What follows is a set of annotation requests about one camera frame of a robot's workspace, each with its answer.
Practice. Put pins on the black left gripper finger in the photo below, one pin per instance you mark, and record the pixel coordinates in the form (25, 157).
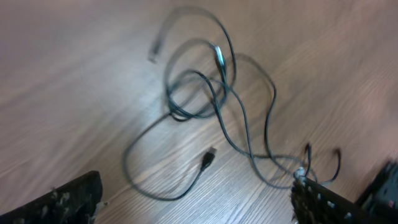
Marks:
(77, 201)

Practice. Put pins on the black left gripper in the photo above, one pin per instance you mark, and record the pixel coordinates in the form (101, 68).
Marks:
(315, 204)

